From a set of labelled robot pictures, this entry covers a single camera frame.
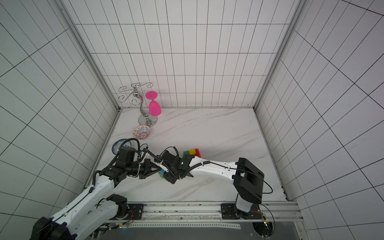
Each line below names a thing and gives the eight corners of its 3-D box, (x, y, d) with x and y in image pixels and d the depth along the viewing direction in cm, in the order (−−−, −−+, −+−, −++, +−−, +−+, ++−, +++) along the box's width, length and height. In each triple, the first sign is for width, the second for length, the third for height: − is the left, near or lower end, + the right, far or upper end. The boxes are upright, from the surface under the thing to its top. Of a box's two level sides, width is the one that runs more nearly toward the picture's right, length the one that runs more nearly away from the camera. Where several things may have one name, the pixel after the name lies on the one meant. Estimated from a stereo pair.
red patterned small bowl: (133, 139, 102) (131, 136, 99) (136, 128, 108) (135, 125, 105) (149, 139, 102) (148, 136, 99) (152, 128, 108) (151, 125, 105)
